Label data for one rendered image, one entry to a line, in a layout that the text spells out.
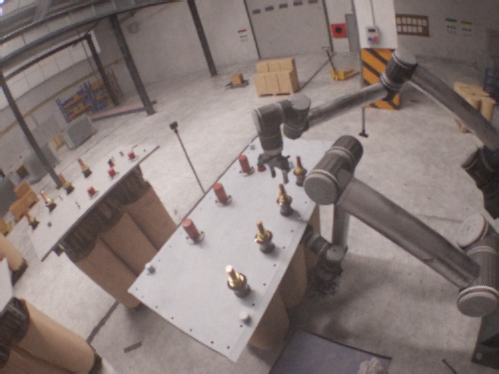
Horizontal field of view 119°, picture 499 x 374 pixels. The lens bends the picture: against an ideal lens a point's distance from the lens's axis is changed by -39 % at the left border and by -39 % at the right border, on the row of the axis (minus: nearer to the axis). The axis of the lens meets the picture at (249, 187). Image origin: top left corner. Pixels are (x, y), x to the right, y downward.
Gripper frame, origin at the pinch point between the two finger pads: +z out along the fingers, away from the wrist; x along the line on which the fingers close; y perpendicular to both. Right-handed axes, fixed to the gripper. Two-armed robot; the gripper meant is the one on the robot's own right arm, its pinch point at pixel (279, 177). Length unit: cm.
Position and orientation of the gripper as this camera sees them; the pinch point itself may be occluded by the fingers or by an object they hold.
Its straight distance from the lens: 125.0
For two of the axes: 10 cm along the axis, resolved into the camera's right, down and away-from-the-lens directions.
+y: 7.5, -5.4, 3.7
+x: -6.1, -3.7, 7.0
